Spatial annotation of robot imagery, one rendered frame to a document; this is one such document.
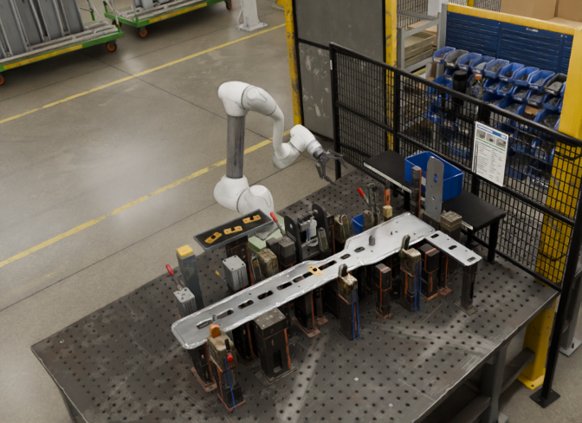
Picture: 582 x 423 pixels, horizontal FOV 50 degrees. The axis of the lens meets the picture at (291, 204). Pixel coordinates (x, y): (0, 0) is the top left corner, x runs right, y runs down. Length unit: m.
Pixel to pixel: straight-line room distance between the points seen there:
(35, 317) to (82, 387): 1.69
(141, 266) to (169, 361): 1.90
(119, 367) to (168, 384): 0.27
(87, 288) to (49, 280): 0.34
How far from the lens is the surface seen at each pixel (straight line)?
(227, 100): 3.50
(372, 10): 5.08
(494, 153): 3.29
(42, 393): 4.21
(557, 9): 7.36
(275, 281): 2.94
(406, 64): 5.38
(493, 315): 3.25
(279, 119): 3.57
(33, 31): 9.64
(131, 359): 3.17
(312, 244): 3.16
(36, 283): 5.08
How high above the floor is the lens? 2.87
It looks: 33 degrees down
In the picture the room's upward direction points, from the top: 5 degrees counter-clockwise
